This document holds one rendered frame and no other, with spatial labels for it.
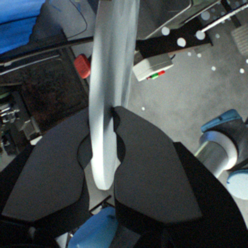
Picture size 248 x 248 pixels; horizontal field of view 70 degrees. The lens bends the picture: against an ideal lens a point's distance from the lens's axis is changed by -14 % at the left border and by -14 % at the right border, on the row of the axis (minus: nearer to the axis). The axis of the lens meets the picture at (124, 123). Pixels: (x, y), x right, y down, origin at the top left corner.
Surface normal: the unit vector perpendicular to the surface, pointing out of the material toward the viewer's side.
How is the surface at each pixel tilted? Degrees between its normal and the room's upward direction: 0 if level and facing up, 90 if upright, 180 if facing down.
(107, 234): 91
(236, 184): 7
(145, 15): 0
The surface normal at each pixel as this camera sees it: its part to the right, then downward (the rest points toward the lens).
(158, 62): 0.58, -0.23
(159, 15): -0.68, 0.40
